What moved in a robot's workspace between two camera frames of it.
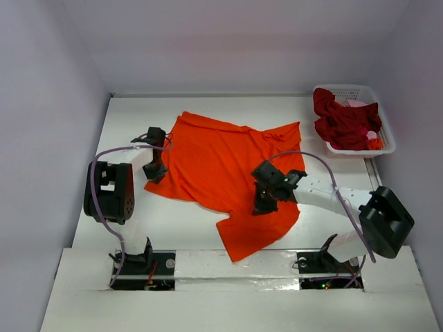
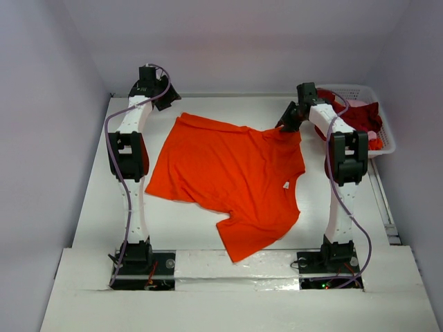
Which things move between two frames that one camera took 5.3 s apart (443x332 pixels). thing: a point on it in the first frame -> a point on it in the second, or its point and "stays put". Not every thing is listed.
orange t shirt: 210,163 stays put
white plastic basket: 367,94 stays put
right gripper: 264,202 -> 291,116
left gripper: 157,176 -> 171,96
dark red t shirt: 344,127 stays put
